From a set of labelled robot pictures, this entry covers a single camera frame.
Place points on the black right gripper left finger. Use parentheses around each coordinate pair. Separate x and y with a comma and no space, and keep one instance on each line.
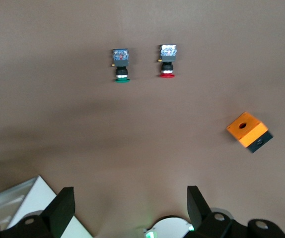
(60,213)

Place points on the white drawer cabinet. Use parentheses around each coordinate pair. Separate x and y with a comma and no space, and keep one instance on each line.
(40,198)

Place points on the green push button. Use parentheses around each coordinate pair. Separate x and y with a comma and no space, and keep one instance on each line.
(121,62)

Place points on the red push button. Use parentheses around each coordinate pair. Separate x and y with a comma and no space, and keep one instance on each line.
(167,59)

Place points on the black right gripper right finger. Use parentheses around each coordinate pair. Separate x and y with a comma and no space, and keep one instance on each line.
(198,213)

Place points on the orange black button box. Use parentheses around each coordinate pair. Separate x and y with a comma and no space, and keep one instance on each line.
(246,129)

